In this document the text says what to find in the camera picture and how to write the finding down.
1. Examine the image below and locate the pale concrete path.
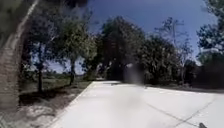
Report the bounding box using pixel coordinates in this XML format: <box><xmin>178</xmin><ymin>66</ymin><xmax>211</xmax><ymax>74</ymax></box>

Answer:
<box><xmin>46</xmin><ymin>80</ymin><xmax>224</xmax><ymax>128</ymax></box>

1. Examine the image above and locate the palm tree trunk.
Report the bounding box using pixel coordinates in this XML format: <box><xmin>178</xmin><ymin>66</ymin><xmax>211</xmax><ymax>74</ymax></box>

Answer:
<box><xmin>0</xmin><ymin>0</ymin><xmax>41</xmax><ymax>113</ymax></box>

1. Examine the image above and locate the robot's own part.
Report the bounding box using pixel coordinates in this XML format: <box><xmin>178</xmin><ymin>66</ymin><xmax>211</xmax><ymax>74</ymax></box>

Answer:
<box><xmin>198</xmin><ymin>122</ymin><xmax>208</xmax><ymax>128</ymax></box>

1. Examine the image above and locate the grass and dirt verge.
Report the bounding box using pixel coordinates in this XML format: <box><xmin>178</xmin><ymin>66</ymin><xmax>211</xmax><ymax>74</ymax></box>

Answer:
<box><xmin>0</xmin><ymin>73</ymin><xmax>93</xmax><ymax>128</ymax></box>

